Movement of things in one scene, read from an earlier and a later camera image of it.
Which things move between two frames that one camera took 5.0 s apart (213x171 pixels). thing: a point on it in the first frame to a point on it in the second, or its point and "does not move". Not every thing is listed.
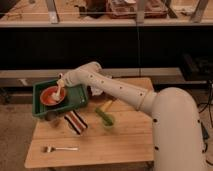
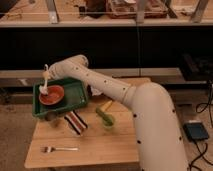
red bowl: (46, 96) does not move
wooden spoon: (57, 95) to (44, 88)
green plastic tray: (75, 96) does not move
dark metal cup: (50, 115) does not move
